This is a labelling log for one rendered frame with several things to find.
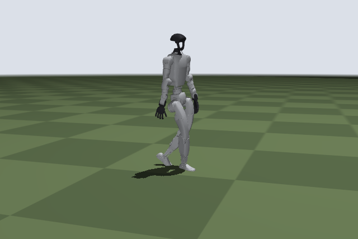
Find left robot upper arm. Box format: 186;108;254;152
185;55;193;82

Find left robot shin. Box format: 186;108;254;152
163;135;178;159

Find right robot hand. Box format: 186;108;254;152
155;101;167;119

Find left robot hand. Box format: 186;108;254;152
192;94;199;114

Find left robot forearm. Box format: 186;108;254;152
187;79;198;99

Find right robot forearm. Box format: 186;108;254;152
159;78;169;105

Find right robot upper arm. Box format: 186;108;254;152
162;56;173;86

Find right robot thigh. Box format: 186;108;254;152
167;99;190;142

